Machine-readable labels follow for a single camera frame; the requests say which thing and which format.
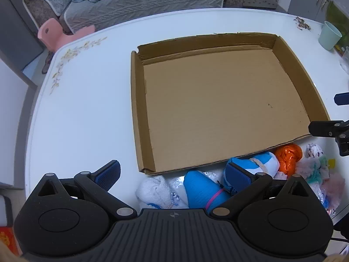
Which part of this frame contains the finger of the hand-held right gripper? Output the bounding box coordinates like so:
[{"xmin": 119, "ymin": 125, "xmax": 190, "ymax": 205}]
[
  {"xmin": 334, "ymin": 92, "xmax": 349, "ymax": 106},
  {"xmin": 308, "ymin": 119, "xmax": 349, "ymax": 157}
]

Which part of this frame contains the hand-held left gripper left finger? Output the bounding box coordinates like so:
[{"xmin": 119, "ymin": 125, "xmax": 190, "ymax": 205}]
[{"xmin": 26, "ymin": 160, "xmax": 138, "ymax": 221}]

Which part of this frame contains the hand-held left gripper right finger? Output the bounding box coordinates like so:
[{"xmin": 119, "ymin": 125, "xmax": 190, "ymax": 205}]
[{"xmin": 211, "ymin": 162, "xmax": 325, "ymax": 220}]

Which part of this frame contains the blue white striped sock bundle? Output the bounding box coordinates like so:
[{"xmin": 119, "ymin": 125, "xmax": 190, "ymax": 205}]
[{"xmin": 224, "ymin": 153, "xmax": 281, "ymax": 182}]

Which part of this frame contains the mint green sock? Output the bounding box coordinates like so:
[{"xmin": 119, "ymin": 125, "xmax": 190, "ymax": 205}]
[{"xmin": 311, "ymin": 154, "xmax": 332, "ymax": 181}]

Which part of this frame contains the blue sock bundle pink band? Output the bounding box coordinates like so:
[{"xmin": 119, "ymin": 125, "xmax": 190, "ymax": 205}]
[{"xmin": 183, "ymin": 170, "xmax": 232, "ymax": 215}]

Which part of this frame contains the pink white mesh bundle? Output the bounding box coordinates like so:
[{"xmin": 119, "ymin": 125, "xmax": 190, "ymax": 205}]
[{"xmin": 294, "ymin": 158, "xmax": 317, "ymax": 180}]

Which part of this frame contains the orange plastic bag bundle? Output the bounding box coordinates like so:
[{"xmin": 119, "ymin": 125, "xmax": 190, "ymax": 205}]
[{"xmin": 274, "ymin": 143, "xmax": 303, "ymax": 179}]

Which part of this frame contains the white towel roll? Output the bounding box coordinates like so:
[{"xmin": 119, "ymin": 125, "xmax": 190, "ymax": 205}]
[{"xmin": 135, "ymin": 175, "xmax": 175, "ymax": 210}]

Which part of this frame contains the pink fluffy bundle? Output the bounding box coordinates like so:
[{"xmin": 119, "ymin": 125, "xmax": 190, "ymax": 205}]
[{"xmin": 319, "ymin": 173, "xmax": 347, "ymax": 216}]

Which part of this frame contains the shallow cardboard box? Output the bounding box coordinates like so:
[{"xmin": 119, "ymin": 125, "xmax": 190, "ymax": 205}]
[{"xmin": 130, "ymin": 32, "xmax": 331, "ymax": 176}]

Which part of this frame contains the clear plastic cup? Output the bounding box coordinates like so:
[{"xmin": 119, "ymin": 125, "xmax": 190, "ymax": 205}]
[{"xmin": 339, "ymin": 48, "xmax": 349, "ymax": 74}]

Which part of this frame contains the mint green cup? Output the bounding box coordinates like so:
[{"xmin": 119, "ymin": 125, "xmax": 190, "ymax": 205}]
[{"xmin": 318, "ymin": 21, "xmax": 342, "ymax": 51}]

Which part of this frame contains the glass fish tank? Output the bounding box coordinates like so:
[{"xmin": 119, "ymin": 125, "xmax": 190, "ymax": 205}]
[{"xmin": 324, "ymin": 0, "xmax": 349, "ymax": 47}]

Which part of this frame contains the red packet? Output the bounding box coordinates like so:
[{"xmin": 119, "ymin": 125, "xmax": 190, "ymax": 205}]
[{"xmin": 0, "ymin": 226, "xmax": 19, "ymax": 257}]

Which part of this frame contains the pink plastic chair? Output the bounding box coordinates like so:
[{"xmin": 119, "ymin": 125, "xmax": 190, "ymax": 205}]
[{"xmin": 37, "ymin": 18, "xmax": 96, "ymax": 52}]

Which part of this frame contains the grey covered sofa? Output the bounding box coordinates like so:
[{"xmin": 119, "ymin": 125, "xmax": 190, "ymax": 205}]
[{"xmin": 23, "ymin": 0, "xmax": 227, "ymax": 37}]

